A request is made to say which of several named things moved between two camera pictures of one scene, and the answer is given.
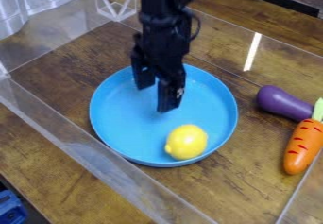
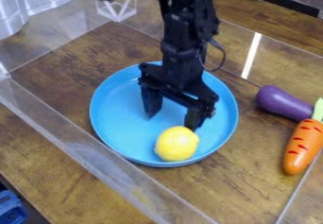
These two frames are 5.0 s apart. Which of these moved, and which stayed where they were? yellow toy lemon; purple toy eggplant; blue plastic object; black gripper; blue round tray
Moved: yellow toy lemon; black gripper
Stayed: purple toy eggplant; blue round tray; blue plastic object
